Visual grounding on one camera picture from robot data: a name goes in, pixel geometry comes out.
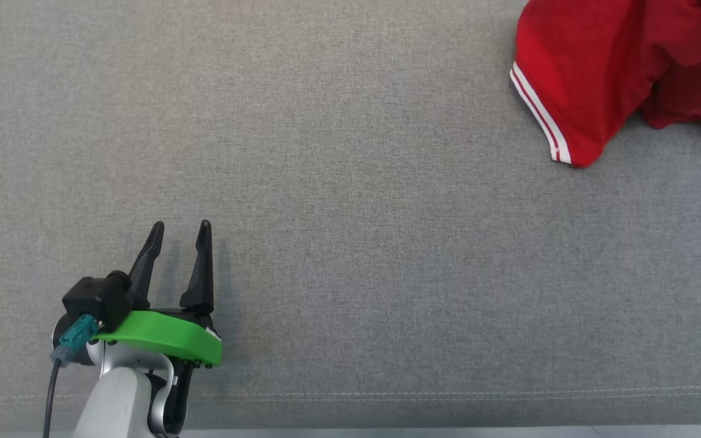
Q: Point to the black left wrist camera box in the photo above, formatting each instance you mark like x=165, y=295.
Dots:
x=95, y=298

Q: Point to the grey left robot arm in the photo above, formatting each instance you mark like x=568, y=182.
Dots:
x=113, y=401

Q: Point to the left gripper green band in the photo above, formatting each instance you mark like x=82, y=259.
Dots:
x=168, y=337

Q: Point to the red jersey with white sleeves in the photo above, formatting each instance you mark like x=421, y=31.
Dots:
x=588, y=61

